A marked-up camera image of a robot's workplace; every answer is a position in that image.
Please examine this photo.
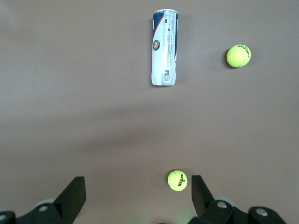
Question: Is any white blue tennis ball can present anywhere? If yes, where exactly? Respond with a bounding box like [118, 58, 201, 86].
[150, 8, 179, 87]

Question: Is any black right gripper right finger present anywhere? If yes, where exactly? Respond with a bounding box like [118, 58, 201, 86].
[190, 175, 252, 224]

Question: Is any yellow tennis ball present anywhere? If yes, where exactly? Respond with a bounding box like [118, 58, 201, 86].
[226, 43, 252, 68]
[167, 169, 188, 192]

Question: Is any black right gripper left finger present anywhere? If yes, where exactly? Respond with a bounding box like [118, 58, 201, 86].
[15, 176, 86, 224]

